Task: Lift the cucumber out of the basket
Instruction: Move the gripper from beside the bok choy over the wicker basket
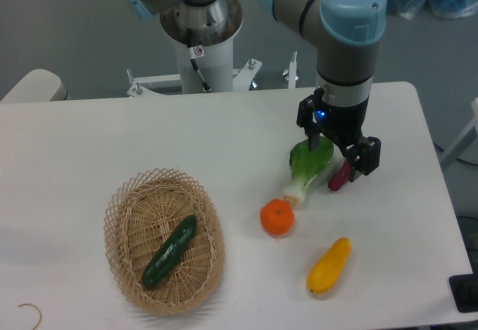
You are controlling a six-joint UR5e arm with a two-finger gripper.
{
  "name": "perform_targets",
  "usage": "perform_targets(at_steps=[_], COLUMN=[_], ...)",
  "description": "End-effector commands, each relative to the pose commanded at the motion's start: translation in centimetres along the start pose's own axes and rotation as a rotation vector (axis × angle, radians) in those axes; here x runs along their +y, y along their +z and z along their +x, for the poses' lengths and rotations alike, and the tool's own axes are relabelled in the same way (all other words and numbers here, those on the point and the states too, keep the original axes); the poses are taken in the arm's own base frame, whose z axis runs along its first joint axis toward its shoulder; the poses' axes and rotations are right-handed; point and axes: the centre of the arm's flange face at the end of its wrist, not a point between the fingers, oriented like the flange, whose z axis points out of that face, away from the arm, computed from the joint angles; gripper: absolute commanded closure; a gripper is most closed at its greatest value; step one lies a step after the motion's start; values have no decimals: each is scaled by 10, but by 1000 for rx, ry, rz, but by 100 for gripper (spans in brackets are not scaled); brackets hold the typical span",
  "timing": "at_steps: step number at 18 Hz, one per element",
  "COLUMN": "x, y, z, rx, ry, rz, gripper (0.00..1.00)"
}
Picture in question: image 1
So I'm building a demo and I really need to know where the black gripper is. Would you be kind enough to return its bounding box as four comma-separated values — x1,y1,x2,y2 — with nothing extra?
297,87,381,182

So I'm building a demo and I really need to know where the green cucumber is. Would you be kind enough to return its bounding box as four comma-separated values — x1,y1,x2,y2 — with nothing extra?
141,215,197,290

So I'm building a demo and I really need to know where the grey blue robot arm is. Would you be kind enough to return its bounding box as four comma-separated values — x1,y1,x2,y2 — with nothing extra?
126,0,387,181

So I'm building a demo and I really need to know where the woven wicker basket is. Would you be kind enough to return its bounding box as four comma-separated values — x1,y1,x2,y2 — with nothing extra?
104,169,225,316

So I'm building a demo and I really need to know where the purple sweet potato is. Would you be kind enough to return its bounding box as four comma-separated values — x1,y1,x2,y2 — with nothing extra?
328,159,352,192

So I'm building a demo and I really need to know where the green bok choy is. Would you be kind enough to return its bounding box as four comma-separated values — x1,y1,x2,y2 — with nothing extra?
282,136,334,208

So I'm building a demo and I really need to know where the orange tangerine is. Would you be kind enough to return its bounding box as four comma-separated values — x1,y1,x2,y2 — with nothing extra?
260,199,295,236

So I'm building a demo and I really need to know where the yellow mango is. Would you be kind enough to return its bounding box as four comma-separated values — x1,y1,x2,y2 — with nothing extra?
306,237,352,295

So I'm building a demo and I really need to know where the black device at table edge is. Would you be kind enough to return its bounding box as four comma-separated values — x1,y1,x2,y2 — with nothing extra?
449,274,477,314

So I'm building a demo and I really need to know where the white chair armrest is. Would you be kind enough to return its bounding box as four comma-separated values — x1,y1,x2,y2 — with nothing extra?
1,69,71,104

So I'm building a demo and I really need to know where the tan rubber band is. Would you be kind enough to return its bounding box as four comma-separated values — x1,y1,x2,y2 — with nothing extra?
17,303,43,330

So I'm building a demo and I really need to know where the white frame at right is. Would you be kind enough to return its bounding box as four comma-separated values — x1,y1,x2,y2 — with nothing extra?
439,98,477,170

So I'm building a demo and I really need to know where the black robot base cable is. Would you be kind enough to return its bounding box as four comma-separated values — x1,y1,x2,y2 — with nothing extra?
186,28,212,93

